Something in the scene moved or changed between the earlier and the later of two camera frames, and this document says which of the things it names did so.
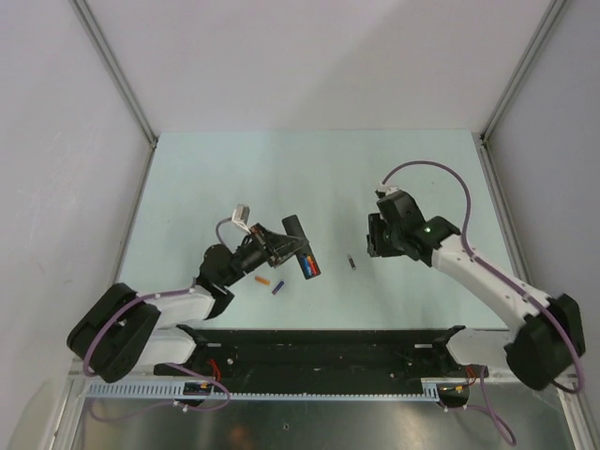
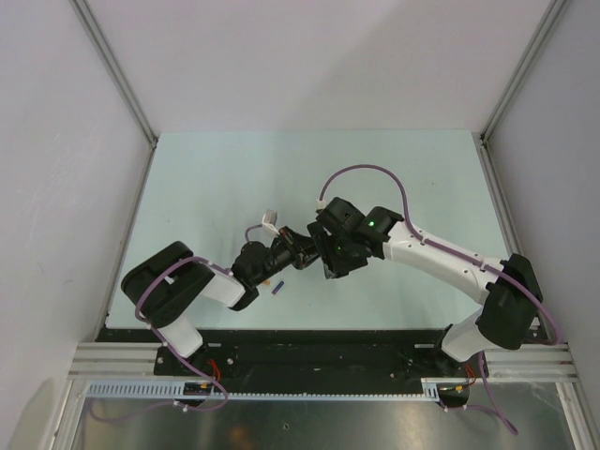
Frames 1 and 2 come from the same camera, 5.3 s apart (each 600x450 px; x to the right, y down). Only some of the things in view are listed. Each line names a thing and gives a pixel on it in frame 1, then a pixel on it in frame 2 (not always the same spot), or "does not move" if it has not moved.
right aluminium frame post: (553, 11) does not move
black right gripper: (375, 223) to (350, 265)
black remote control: (307, 257) to (327, 247)
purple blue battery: (277, 288) does not move
